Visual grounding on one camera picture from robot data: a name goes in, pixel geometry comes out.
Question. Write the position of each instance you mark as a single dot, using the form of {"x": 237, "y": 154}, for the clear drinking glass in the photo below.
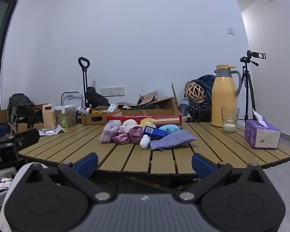
{"x": 230, "y": 114}

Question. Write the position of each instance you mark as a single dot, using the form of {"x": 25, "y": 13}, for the large open cardboard box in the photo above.
{"x": 165, "y": 102}

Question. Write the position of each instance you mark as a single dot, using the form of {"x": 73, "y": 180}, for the white candle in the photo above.
{"x": 229, "y": 128}

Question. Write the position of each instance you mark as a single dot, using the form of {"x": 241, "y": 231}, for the beige carton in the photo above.
{"x": 49, "y": 117}

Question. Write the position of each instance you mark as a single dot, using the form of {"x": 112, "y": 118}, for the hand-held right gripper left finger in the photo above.
{"x": 87, "y": 165}

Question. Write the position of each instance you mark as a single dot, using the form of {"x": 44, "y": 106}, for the yellow packet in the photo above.
{"x": 98, "y": 112}

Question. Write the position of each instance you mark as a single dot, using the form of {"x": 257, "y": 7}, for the white paper leaflet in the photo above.
{"x": 59, "y": 129}

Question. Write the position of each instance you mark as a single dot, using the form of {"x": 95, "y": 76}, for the brown paper bag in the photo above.
{"x": 148, "y": 97}

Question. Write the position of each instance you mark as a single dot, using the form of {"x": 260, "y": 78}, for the black case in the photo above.
{"x": 200, "y": 113}

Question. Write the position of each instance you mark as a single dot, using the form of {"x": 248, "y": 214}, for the yellow soft toy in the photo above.
{"x": 147, "y": 122}

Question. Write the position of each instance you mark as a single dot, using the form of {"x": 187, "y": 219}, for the clear food container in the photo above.
{"x": 72, "y": 116}

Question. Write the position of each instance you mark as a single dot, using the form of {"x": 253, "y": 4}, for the blue tissue packet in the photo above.
{"x": 156, "y": 132}

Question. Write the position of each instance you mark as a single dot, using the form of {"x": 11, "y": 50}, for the black trolley bag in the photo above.
{"x": 96, "y": 99}

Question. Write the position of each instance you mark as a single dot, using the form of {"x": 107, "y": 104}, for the bin bag with wrappers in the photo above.
{"x": 2, "y": 183}

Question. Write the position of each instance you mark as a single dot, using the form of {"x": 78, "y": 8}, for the black tripod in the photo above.
{"x": 246, "y": 77}

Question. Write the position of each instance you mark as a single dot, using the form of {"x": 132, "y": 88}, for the wicker ball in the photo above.
{"x": 195, "y": 91}

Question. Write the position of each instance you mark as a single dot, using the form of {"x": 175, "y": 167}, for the blue grey bottle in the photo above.
{"x": 183, "y": 105}

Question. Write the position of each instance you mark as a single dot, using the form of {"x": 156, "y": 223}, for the dark green backpack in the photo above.
{"x": 20, "y": 106}

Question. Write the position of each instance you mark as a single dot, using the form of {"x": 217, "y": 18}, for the white tissue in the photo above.
{"x": 145, "y": 142}

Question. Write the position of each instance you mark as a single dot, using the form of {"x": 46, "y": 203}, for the lilac fluffy scrunchie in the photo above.
{"x": 107, "y": 133}

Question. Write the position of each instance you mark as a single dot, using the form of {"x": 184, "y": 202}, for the brown cardboard box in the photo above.
{"x": 2, "y": 118}

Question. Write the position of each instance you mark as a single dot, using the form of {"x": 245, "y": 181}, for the chrome folding step stool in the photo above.
{"x": 71, "y": 99}

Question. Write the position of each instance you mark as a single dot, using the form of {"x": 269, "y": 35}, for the purple tissue box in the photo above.
{"x": 262, "y": 135}

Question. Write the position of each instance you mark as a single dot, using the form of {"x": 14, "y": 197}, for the purple knit pouch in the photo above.
{"x": 171, "y": 140}

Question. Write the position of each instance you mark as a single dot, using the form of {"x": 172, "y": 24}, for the brown layered wooden block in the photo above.
{"x": 166, "y": 121}

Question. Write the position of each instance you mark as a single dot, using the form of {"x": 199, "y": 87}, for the blue plush toy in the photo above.
{"x": 170, "y": 128}

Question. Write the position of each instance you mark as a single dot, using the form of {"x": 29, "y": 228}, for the mauve satin scrunchie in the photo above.
{"x": 136, "y": 134}

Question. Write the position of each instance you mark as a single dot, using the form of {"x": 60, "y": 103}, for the white packet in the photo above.
{"x": 112, "y": 108}

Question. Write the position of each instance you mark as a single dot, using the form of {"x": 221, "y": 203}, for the yellow thermos jug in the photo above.
{"x": 223, "y": 96}

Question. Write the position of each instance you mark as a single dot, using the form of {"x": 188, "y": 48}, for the green spray bottle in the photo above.
{"x": 64, "y": 120}

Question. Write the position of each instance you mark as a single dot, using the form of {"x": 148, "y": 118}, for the dark blue cloth bag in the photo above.
{"x": 207, "y": 84}

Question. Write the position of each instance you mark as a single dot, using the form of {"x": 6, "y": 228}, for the white bottle with red cap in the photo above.
{"x": 85, "y": 110}

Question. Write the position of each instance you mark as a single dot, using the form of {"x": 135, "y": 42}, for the silver packet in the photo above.
{"x": 49, "y": 131}

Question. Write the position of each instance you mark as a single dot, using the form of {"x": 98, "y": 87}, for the red cardboard box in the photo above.
{"x": 145, "y": 113}

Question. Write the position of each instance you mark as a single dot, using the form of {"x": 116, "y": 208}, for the magenta satin scrunchie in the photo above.
{"x": 120, "y": 137}

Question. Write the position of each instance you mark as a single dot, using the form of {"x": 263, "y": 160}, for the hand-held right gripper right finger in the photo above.
{"x": 203, "y": 165}

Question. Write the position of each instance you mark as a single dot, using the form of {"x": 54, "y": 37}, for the white wall socket strip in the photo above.
{"x": 112, "y": 91}

